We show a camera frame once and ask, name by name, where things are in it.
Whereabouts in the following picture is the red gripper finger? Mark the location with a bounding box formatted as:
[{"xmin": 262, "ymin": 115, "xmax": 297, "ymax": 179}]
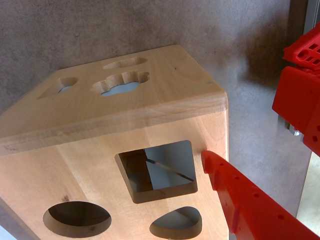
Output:
[{"xmin": 200, "ymin": 150, "xmax": 320, "ymax": 240}]

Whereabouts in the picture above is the wooden shape sorter box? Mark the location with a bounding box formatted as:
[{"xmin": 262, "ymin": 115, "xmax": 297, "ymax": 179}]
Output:
[{"xmin": 0, "ymin": 44, "xmax": 230, "ymax": 240}]

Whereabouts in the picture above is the aluminium profile rail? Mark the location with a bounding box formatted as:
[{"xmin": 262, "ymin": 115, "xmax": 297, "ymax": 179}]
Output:
[{"xmin": 289, "ymin": 0, "xmax": 320, "ymax": 36}]

